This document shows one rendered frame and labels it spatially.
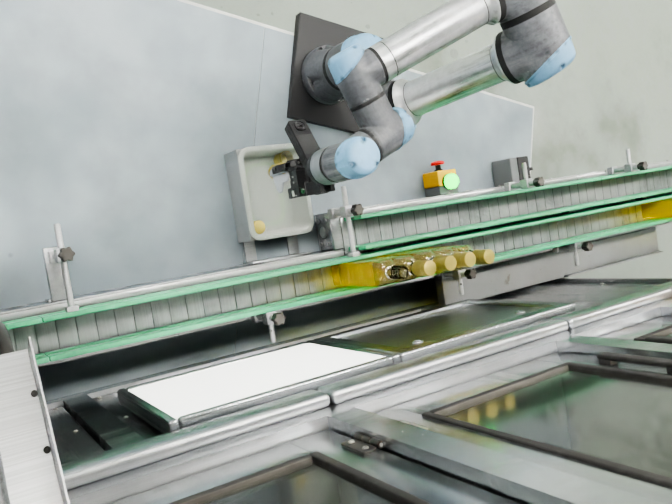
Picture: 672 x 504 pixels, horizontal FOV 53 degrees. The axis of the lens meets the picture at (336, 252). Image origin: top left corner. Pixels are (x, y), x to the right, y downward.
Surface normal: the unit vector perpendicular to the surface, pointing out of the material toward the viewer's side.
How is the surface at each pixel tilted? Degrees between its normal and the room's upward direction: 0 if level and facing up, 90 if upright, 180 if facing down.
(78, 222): 0
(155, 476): 0
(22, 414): 29
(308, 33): 3
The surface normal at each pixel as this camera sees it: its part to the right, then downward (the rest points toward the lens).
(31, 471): 0.37, -0.51
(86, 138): 0.51, -0.04
